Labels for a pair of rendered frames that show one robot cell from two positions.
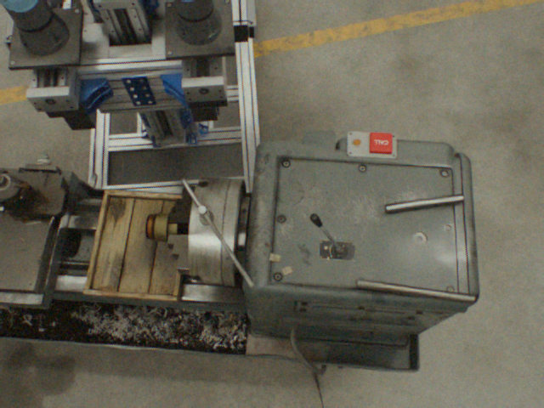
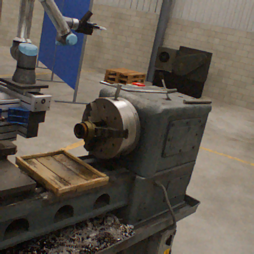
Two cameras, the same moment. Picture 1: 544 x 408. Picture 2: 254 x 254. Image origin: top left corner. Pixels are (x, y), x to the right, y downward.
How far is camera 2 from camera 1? 184 cm
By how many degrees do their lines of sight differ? 64
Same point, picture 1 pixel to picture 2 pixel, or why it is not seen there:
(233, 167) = not seen: hidden behind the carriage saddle
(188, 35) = (27, 77)
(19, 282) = (22, 182)
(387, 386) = not seen: outside the picture
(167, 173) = not seen: outside the picture
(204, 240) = (122, 106)
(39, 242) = (12, 166)
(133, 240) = (55, 170)
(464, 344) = (184, 241)
